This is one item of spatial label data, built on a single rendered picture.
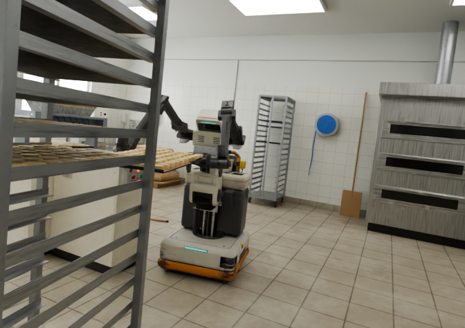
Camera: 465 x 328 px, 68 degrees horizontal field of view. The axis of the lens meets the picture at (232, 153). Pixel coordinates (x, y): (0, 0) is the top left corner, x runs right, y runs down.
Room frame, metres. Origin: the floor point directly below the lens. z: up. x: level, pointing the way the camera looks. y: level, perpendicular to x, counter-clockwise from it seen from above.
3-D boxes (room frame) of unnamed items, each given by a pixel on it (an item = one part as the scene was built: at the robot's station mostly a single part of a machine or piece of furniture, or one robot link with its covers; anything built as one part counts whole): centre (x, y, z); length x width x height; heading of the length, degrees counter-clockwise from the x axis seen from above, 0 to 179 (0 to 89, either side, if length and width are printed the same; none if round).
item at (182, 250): (2.90, 0.13, 0.16); 0.67 x 0.64 x 0.25; 167
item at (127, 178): (2.61, 0.72, 0.77); 0.24 x 0.04 x 0.14; 155
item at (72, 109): (2.98, 1.51, 1.25); 0.56 x 0.29 x 0.14; 155
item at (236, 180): (2.99, 0.11, 0.59); 0.55 x 0.34 x 0.83; 77
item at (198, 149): (2.61, 0.20, 0.93); 0.28 x 0.16 x 0.22; 77
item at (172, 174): (6.61, 1.32, 0.19); 0.72 x 0.42 x 0.15; 160
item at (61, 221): (2.77, 1.05, 0.45); 0.70 x 0.34 x 0.90; 65
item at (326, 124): (5.89, -1.55, 1.10); 0.41 x 0.15 x 1.10; 66
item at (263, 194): (5.88, -0.67, 0.93); 0.64 x 0.51 x 1.78; 159
